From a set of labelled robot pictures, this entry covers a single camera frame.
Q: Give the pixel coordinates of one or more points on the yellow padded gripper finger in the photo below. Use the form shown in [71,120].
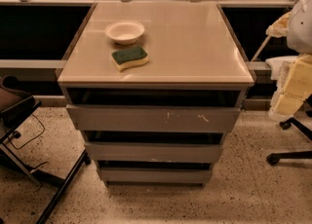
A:
[279,28]
[294,86]

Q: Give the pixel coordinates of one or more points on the white bowl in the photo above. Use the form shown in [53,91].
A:
[124,32]

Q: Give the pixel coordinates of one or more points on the green yellow sponge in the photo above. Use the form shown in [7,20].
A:
[130,57]

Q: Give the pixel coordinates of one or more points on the black office chair base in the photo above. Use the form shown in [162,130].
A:
[294,127]

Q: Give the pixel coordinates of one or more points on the grey bottom drawer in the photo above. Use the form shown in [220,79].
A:
[155,176]

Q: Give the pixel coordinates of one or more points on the grey drawer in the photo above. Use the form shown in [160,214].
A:
[138,152]
[153,118]
[155,176]

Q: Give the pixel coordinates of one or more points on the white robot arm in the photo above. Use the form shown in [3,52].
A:
[299,36]

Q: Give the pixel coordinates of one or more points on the white chair armrest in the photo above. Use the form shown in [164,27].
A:
[275,64]

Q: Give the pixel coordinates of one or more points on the grey drawer cabinet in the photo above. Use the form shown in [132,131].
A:
[194,61]

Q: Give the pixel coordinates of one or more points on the grey top drawer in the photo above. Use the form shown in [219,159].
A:
[153,118]

